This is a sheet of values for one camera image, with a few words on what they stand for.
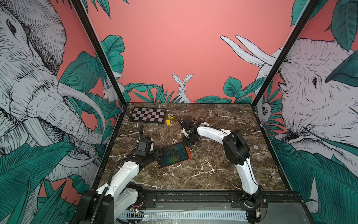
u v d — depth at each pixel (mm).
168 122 1074
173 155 904
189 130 726
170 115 1108
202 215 701
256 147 954
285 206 733
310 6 693
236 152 546
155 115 1102
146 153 674
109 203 395
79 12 709
